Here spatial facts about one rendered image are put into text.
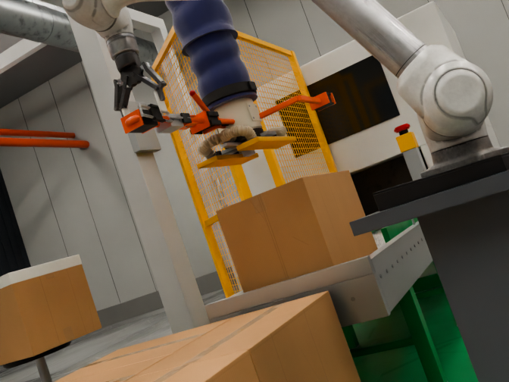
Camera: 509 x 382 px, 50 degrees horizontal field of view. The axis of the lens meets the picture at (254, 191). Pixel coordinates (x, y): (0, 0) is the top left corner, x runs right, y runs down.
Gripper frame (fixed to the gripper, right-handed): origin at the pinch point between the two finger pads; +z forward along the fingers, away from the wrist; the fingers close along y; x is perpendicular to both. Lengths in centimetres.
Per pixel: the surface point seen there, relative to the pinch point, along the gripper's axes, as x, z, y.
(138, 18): -290, -188, 185
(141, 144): -110, -25, 90
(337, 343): -31, 87, -21
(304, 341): -9, 79, -21
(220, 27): -53, -36, -8
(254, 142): -42.1, 12.9, -11.1
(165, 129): -9.2, 3.2, 1.2
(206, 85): -49, -17, 4
